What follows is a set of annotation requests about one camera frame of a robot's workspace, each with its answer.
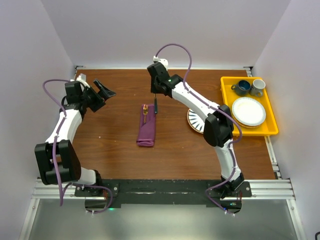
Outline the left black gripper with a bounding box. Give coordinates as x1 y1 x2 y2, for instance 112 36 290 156
80 79 115 112

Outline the gold spoon green handle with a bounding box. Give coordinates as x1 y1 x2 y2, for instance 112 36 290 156
154 93 158 115

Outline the gold fork green handle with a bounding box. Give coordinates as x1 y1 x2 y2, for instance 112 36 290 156
142 104 149 124

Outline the purple cloth napkin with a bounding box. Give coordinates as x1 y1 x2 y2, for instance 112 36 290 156
136 104 156 147

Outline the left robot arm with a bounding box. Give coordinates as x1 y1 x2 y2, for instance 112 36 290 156
34 79 116 196

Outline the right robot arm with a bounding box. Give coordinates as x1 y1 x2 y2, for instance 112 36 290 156
147 61 244 197

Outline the blue striped white plate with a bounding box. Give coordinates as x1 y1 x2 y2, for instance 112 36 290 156
187 108 205 134

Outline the blue grey bowl cup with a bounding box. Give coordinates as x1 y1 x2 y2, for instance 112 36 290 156
231 79 251 97

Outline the white plate in tray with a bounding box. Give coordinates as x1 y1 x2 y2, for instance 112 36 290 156
231 97 267 127

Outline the white grey mug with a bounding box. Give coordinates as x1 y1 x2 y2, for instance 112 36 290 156
249 79 266 98

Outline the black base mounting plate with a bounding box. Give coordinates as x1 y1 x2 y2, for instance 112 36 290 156
74 179 252 214

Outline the yellow plastic tray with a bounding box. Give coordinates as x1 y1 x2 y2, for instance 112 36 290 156
220 76 279 136

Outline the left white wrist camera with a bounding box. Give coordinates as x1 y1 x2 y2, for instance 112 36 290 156
74 73 88 86

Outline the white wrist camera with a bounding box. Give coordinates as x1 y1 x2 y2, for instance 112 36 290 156
153 55 169 69
74 73 88 86

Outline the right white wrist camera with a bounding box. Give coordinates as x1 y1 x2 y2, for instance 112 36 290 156
153 55 169 69

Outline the aluminium frame rail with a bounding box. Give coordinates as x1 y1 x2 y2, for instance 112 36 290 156
18 65 307 240

